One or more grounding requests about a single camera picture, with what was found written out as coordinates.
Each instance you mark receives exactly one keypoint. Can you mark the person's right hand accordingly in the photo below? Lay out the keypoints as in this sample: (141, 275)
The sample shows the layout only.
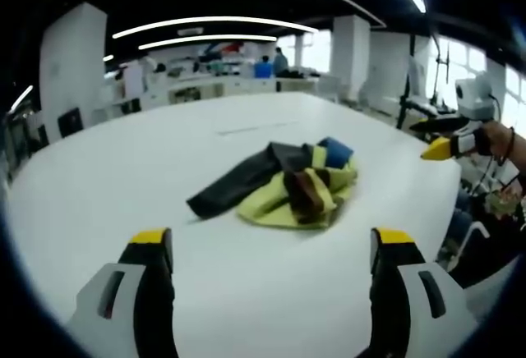
(484, 141)

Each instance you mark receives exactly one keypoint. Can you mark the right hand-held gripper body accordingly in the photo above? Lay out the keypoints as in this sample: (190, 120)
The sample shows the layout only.
(472, 95)

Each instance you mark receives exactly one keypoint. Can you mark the white counter with cabinets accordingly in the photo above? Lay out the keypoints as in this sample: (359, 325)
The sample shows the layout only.
(222, 86)

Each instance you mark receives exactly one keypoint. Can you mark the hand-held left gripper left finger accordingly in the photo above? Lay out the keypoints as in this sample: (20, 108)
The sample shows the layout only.
(119, 313)

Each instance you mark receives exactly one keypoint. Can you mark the black equipment stand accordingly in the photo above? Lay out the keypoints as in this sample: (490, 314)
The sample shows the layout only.
(404, 99)

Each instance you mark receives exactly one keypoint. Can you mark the yellow-green and dark grey garment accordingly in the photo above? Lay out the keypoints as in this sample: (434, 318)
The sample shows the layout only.
(287, 185)

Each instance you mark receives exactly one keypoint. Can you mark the black chair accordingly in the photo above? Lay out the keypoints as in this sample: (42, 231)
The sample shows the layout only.
(70, 122)

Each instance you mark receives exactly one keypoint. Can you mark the white chair frame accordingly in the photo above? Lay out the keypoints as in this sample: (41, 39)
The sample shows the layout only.
(474, 235)

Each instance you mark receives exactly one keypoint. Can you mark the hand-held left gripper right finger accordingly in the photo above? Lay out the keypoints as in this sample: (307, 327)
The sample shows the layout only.
(427, 313)

